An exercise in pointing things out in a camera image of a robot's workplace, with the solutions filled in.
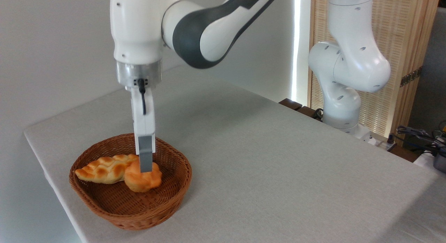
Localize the grey round container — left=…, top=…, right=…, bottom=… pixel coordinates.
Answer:
left=433, top=147, right=446, bottom=173

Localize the black cable bundle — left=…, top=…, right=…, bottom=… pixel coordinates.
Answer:
left=390, top=121, right=446, bottom=156

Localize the wooden bamboo folding screen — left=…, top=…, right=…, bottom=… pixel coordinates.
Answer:
left=308, top=0, right=441, bottom=146

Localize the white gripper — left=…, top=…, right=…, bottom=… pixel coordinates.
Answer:
left=130, top=86, right=156, bottom=173

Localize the grey tablecloth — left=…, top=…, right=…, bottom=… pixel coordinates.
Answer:
left=24, top=65, right=446, bottom=243

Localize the black screen hinge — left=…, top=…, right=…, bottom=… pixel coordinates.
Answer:
left=400, top=66, right=423, bottom=87

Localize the white power strip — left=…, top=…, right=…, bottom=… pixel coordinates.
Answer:
left=375, top=138, right=398, bottom=151

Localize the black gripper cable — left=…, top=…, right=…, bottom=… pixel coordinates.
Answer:
left=137, top=78, right=147, bottom=116

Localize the long braided bread loaf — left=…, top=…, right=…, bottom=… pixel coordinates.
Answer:
left=75, top=154, right=140, bottom=185

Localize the dark brown wooden block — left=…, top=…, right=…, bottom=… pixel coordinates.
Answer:
left=296, top=105, right=324, bottom=122
left=278, top=98, right=303, bottom=111

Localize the brown wicker basket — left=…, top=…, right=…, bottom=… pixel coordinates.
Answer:
left=69, top=133, right=192, bottom=230

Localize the round orange bread roll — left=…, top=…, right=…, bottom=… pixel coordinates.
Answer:
left=124, top=160, right=163, bottom=193

